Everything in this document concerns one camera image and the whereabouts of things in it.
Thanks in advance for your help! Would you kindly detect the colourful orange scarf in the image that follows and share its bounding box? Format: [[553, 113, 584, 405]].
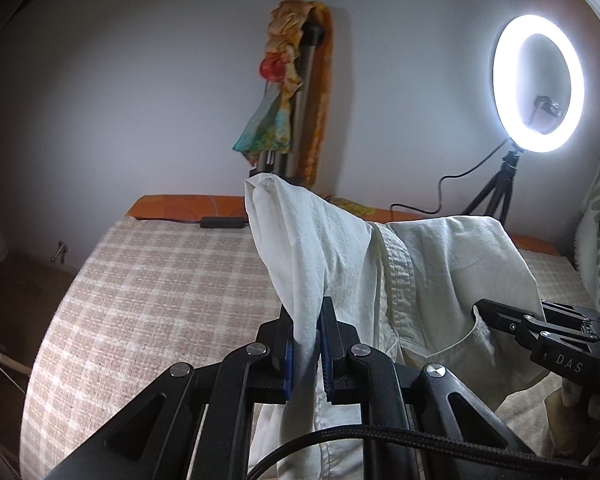
[[232, 0, 336, 191]]

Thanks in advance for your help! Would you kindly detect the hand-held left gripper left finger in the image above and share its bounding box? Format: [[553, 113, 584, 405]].
[[45, 305, 297, 480]]

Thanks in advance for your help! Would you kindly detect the white ring light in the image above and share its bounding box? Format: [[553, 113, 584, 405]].
[[491, 14, 586, 153]]

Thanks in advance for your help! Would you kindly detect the folded grey tripod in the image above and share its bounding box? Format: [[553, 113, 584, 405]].
[[252, 20, 326, 186]]

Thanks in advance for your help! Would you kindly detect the white long-sleeved shirt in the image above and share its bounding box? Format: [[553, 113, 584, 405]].
[[243, 172, 548, 480]]

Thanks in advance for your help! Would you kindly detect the black gooseneck phone holder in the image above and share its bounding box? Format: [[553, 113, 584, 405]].
[[527, 94, 562, 126]]

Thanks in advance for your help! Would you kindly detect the black ring light cable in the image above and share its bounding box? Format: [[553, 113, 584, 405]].
[[390, 152, 508, 216]]

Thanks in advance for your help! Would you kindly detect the green striped white pillow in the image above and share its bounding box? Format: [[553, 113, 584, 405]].
[[575, 152, 600, 301]]

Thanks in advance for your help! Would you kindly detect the yellow green cloth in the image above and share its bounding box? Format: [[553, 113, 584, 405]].
[[325, 195, 381, 221]]

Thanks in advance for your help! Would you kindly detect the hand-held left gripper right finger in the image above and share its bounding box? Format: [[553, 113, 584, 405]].
[[317, 297, 536, 480]]

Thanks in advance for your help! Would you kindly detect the black braided cable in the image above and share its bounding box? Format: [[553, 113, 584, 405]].
[[247, 427, 581, 480]]

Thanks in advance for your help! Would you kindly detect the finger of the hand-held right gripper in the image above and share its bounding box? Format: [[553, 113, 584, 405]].
[[472, 299, 543, 343]]

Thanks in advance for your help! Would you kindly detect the black inline cable remote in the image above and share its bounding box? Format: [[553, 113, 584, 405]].
[[200, 216, 246, 229]]

